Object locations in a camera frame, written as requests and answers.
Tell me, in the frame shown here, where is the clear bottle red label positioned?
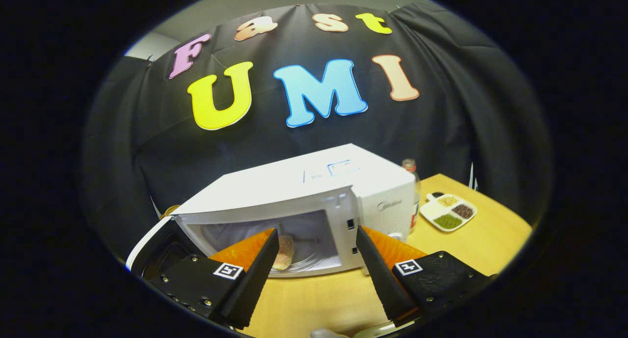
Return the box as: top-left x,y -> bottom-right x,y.
402,158 -> 421,233

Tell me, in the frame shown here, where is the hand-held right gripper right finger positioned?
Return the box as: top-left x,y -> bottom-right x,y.
356,226 -> 491,328

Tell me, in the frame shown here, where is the black backdrop cloth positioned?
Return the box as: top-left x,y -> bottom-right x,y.
81,2 -> 552,275

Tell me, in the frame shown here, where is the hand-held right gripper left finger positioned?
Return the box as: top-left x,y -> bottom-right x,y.
147,229 -> 280,330

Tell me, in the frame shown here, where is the white microwave oven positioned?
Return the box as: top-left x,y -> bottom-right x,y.
126,143 -> 417,280

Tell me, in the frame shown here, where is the white divided plate with grains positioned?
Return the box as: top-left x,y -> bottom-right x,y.
419,192 -> 478,233

